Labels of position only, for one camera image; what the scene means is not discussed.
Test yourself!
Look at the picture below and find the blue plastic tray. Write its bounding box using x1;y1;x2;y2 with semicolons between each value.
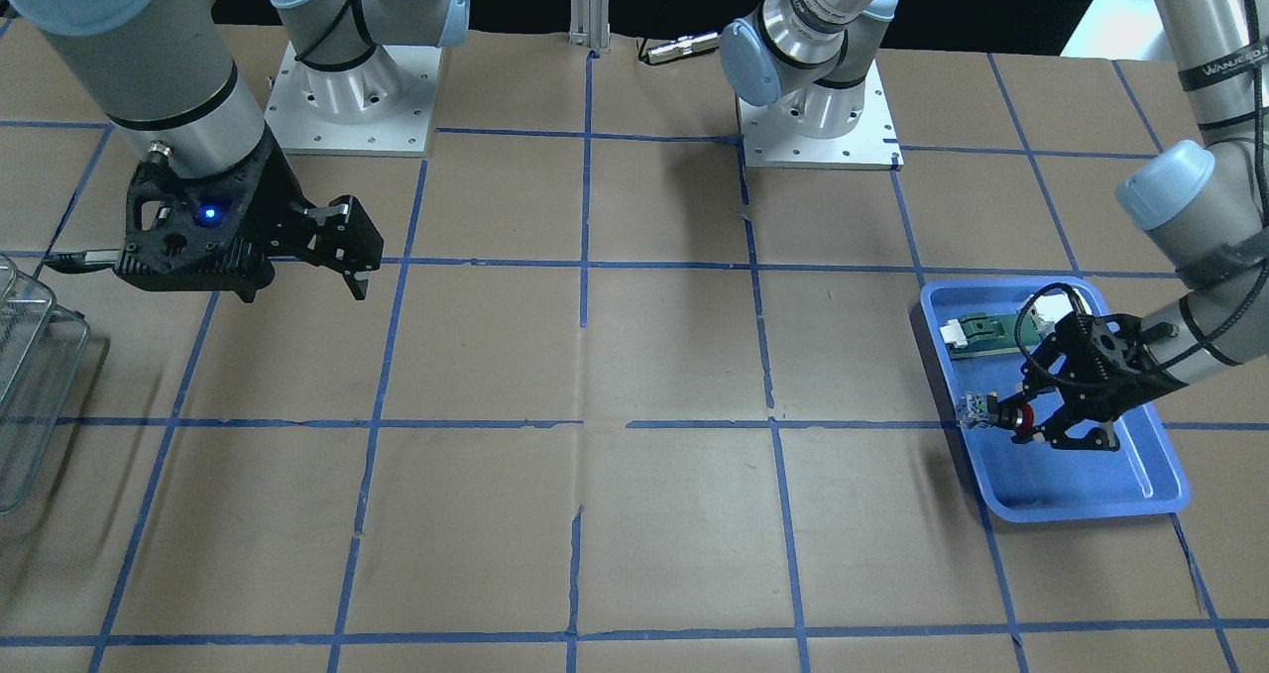
920;276;1192;523

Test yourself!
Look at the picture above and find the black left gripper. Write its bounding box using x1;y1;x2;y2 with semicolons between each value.
995;312;1180;452

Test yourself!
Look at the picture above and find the silver cable connector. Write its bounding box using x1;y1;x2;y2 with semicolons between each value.
637;30;720;66

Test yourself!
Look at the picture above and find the aluminium frame post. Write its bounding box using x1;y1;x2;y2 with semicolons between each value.
569;0;610;55

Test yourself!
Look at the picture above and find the green circuit board module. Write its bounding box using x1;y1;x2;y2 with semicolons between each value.
938;312;1047;361

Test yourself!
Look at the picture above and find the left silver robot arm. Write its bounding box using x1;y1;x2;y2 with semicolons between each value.
721;0;1266;451

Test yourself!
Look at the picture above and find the red push button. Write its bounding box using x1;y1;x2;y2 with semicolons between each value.
956;392;1036;434

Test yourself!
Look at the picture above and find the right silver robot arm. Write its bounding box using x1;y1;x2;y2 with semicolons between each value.
8;0;470;302

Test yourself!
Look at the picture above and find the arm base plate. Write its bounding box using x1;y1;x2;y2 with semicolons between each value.
736;62;905;170
266;46;445;157

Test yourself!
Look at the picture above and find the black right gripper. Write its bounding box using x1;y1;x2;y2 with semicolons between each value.
112;142;385;302

